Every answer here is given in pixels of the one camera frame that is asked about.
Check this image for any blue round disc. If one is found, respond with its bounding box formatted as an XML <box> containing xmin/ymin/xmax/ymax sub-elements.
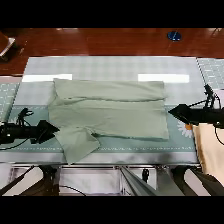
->
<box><xmin>167</xmin><ymin>30</ymin><xmax>183</xmax><ymax>42</ymax></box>

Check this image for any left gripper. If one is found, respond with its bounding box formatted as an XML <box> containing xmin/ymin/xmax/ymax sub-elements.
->
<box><xmin>30</xmin><ymin>119</ymin><xmax>50</xmax><ymax>145</ymax></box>

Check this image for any silver frame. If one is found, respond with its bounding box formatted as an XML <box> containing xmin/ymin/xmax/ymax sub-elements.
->
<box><xmin>0</xmin><ymin>161</ymin><xmax>224</xmax><ymax>197</ymax></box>

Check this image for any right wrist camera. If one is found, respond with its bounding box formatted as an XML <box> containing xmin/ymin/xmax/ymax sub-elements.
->
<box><xmin>189</xmin><ymin>83</ymin><xmax>218</xmax><ymax>110</ymax></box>

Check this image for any pale green shirt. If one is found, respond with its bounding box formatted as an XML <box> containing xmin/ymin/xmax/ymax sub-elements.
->
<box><xmin>47</xmin><ymin>78</ymin><xmax>171</xmax><ymax>165</ymax></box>

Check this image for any black cable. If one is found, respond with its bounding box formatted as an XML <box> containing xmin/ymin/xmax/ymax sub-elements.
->
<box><xmin>214</xmin><ymin>125</ymin><xmax>224</xmax><ymax>147</ymax></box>
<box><xmin>0</xmin><ymin>137</ymin><xmax>33</xmax><ymax>151</ymax></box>

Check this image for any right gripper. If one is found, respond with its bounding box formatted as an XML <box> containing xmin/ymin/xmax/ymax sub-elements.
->
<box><xmin>179</xmin><ymin>103</ymin><xmax>199</xmax><ymax>126</ymax></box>

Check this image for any cream garment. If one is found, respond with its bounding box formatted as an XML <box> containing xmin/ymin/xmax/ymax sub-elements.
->
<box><xmin>192</xmin><ymin>122</ymin><xmax>224</xmax><ymax>186</ymax></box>

